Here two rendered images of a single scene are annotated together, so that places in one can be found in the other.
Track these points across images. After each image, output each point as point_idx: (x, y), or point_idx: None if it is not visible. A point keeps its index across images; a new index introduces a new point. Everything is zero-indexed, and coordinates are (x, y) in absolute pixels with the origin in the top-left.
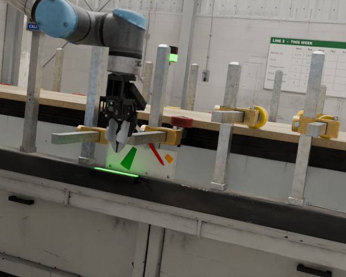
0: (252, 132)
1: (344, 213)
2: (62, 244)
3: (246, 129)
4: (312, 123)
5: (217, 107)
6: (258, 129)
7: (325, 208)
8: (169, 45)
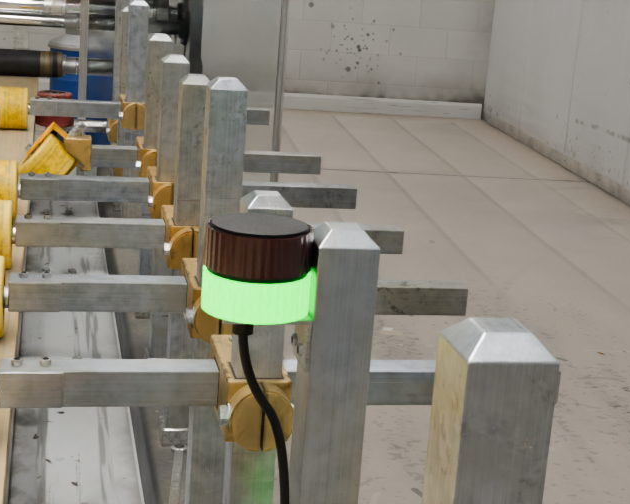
0: (8, 448)
1: (182, 476)
2: None
3: (7, 455)
4: (435, 285)
5: (284, 394)
6: (8, 425)
7: (179, 495)
8: (301, 222)
